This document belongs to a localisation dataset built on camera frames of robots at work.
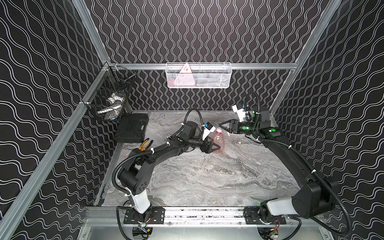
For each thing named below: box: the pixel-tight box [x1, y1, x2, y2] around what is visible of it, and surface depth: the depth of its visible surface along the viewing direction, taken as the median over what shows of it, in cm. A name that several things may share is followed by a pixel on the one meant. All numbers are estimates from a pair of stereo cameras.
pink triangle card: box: [173, 63, 196, 86], surface depth 92 cm
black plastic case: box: [114, 113, 149, 143], surface depth 103 cm
